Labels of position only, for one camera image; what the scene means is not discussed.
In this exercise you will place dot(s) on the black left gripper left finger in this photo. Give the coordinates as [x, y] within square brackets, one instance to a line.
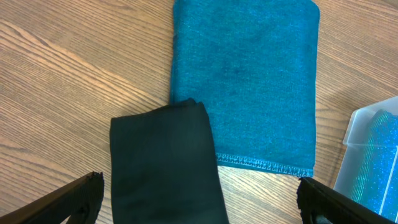
[77, 202]

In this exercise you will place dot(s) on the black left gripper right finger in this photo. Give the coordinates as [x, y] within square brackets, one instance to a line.
[320, 204]

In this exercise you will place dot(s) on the sparkly blue green garment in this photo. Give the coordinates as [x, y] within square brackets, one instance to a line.
[375, 184]

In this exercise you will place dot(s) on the clear plastic storage bin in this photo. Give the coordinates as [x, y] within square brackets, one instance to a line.
[354, 142]

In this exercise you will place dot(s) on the black cloth left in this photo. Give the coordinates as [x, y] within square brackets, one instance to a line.
[163, 167]

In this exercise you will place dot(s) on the folded blue towel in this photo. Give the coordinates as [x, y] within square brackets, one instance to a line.
[253, 64]

